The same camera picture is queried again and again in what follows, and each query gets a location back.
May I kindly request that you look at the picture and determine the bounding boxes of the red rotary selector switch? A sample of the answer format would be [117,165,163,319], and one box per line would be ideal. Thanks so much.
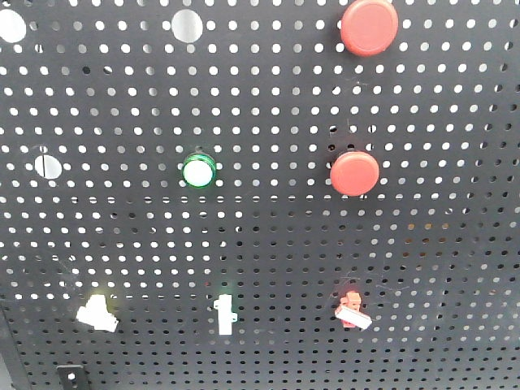
[335,291,372,330]

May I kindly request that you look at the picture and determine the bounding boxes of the yellow rotary selector switch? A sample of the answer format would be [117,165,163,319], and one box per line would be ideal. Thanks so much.
[76,294,119,332]

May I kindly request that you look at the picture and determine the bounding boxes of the green illuminated push button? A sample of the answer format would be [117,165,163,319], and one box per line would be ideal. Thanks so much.
[181,153,217,188]

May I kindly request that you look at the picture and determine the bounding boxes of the lower red push button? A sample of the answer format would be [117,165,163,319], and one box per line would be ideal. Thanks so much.
[330,151,379,196]

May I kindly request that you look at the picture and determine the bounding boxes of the red push button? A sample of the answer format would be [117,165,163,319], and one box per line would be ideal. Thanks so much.
[330,151,379,196]
[340,0,399,57]

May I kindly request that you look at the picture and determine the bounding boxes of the black perforated pegboard panel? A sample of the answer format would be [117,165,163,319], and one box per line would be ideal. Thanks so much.
[1,1,519,389]

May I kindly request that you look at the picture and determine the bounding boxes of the upper red push button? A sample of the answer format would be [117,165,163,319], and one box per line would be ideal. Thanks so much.
[340,0,399,57]

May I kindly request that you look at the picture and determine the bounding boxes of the left black table clamp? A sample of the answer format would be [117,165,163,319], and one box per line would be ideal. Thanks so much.
[56,364,90,390]

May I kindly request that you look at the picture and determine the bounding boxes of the white rotary selector switch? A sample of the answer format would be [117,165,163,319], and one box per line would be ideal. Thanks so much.
[213,294,238,336]

